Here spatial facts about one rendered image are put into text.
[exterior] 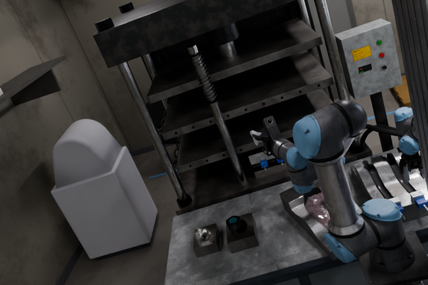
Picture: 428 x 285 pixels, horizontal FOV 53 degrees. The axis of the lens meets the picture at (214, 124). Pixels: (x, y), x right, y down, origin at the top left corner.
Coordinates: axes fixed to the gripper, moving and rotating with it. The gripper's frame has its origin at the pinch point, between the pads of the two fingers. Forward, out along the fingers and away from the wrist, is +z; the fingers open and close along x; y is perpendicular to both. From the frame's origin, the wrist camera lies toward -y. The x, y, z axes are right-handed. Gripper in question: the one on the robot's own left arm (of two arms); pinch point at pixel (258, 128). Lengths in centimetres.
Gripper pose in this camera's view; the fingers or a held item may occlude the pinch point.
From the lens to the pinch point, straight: 185.5
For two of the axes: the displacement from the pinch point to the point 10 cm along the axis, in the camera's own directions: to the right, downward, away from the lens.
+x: 9.2, -3.1, 2.4
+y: 2.2, 9.2, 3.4
